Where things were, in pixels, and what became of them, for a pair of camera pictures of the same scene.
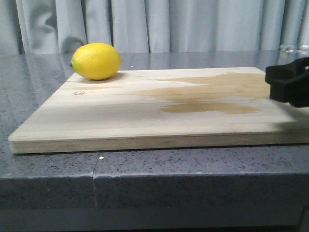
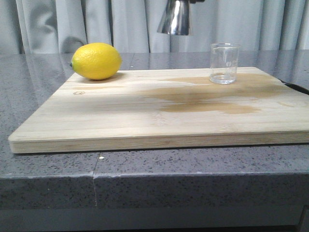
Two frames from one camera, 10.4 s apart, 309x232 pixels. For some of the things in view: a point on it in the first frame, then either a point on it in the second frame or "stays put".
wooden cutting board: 146,108 stays put
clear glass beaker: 294,49 -> 223,60
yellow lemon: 95,61 stays put
